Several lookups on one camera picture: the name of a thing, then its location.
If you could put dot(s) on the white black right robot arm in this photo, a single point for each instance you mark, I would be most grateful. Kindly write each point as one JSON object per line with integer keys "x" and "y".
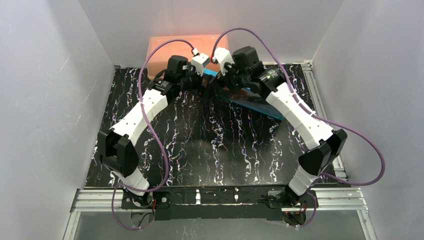
{"x": 323, "y": 142}

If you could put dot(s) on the blue wooden picture frame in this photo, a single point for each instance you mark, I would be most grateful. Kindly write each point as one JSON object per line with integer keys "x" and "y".
{"x": 245, "y": 97}

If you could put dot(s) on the aluminium right side rail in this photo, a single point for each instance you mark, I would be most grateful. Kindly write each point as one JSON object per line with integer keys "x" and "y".
{"x": 307, "y": 69}

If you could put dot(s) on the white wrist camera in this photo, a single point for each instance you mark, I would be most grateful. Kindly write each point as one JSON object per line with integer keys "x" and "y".
{"x": 199, "y": 62}
{"x": 223, "y": 58}

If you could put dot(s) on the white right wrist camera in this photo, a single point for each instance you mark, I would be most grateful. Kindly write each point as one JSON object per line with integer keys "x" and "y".
{"x": 223, "y": 58}

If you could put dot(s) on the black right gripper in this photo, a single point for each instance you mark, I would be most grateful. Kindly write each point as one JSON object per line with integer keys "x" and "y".
{"x": 222, "y": 84}

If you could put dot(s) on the translucent pink plastic storage box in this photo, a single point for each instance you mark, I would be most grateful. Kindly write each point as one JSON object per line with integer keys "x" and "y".
{"x": 159, "y": 61}

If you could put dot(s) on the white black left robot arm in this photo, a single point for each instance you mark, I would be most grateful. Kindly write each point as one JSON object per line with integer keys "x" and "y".
{"x": 116, "y": 146}

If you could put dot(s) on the aluminium front mounting rail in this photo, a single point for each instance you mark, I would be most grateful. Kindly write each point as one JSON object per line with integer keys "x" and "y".
{"x": 105, "y": 200}

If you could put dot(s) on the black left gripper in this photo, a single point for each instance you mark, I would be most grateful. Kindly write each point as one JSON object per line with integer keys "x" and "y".
{"x": 195, "y": 80}

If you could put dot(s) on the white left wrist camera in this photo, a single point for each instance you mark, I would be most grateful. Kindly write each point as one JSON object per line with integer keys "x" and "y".
{"x": 199, "y": 62}

